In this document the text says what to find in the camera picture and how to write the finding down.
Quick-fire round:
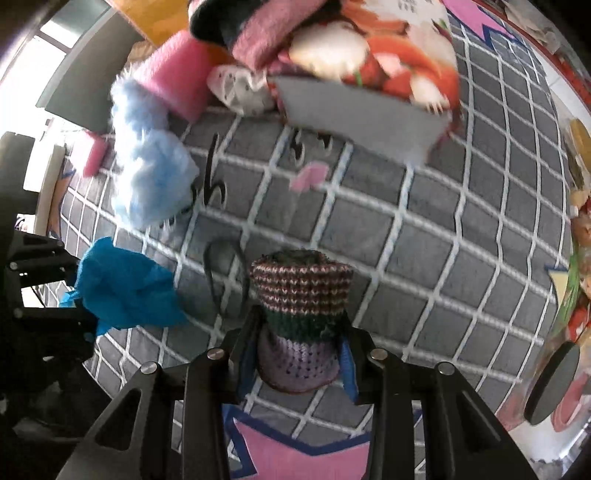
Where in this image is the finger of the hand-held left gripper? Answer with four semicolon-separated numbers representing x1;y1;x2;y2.
13;299;100;361
6;239;82;288

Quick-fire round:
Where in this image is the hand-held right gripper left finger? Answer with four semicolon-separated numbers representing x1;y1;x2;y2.
55;305;265;480

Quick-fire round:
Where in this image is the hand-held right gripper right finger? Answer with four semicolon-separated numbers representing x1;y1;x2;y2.
338;324;540;480

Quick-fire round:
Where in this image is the striped knitted hat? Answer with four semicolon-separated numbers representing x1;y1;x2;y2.
249;249;355;394

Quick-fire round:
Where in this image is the grey and white cardboard box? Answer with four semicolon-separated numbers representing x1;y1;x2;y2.
36;7;145;134

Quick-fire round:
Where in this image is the large pink foam block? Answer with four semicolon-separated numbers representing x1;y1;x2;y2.
133;31;219;123

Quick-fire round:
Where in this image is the pink and black knitted sock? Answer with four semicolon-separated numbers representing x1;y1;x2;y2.
188;0;326;71

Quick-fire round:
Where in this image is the small pink foam block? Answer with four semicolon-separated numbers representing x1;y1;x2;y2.
73;133;110;179

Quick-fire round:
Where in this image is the grey grid printed blanket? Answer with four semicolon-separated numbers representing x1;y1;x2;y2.
55;0;578;480

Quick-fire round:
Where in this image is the light blue fluffy cloth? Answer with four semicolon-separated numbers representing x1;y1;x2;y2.
109;76;200;229

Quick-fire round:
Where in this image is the black round disc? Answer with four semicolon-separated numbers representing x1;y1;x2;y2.
525;343;581;426

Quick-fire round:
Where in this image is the pile of assorted clutter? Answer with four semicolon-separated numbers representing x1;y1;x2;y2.
540;111;591;435

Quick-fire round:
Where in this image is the white polka dot cloth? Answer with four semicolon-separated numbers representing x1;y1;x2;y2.
206;65;278;116

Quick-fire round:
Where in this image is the pink printed cardboard box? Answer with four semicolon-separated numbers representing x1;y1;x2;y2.
111;0;462;166

